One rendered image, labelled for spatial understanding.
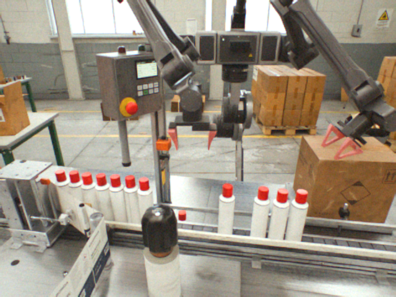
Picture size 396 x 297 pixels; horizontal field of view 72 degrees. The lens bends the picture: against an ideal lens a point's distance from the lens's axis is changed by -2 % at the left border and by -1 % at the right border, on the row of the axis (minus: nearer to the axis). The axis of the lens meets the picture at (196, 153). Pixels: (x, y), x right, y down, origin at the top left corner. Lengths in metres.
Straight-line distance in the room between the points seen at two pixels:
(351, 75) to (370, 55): 6.32
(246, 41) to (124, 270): 1.04
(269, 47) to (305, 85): 2.96
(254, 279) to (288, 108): 3.59
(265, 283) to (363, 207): 0.51
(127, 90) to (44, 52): 6.28
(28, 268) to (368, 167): 1.17
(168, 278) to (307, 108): 3.95
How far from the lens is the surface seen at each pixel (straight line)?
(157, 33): 0.83
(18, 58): 7.43
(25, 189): 1.01
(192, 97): 0.69
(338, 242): 1.09
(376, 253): 1.06
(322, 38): 0.94
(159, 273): 0.69
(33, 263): 1.05
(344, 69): 0.94
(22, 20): 7.24
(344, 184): 1.15
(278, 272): 1.00
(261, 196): 0.89
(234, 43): 1.33
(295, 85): 4.28
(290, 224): 0.96
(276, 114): 4.31
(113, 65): 0.83
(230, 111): 1.43
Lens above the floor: 1.55
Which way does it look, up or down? 25 degrees down
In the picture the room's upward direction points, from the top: straight up
